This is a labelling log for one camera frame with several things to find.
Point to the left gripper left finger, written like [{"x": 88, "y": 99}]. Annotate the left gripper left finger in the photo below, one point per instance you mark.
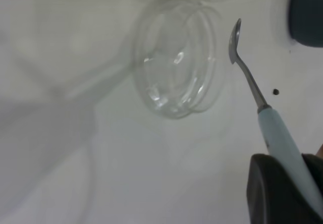
[{"x": 272, "y": 196}]

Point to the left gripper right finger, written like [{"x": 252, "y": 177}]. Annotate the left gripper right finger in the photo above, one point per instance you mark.
[{"x": 318, "y": 169}]

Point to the dark grey ceramic mug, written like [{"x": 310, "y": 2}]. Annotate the dark grey ceramic mug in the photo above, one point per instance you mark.
[{"x": 308, "y": 17}]

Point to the single loose coffee bean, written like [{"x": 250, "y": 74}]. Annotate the single loose coffee bean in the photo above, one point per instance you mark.
[{"x": 275, "y": 91}]

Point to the shallow clear glass dish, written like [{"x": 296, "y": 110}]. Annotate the shallow clear glass dish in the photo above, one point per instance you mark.
[{"x": 176, "y": 65}]

